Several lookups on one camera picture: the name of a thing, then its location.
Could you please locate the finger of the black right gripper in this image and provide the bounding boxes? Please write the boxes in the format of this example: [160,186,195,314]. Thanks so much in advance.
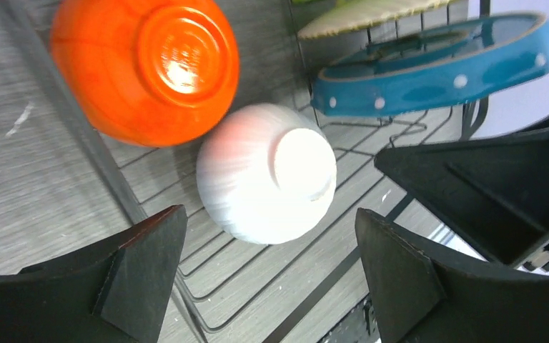
[374,115,549,268]

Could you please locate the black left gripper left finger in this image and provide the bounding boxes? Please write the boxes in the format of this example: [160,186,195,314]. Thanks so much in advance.
[0,205,187,342]

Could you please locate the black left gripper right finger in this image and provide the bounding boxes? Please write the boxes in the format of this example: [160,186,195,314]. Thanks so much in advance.
[355,208,549,342]

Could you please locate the blue dotted plate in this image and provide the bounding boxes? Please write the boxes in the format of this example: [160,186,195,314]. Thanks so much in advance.
[311,11,549,117]

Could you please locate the white bowl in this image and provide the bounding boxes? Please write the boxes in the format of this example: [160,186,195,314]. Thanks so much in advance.
[196,103,337,245]

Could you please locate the orange bowl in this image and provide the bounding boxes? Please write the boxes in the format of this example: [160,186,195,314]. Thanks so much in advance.
[50,0,240,147]

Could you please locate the woven bamboo plate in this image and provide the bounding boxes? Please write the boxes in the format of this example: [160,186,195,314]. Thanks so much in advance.
[297,0,452,39]

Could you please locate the black wire dish rack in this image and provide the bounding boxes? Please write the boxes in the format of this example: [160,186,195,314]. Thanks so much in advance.
[0,0,493,343]

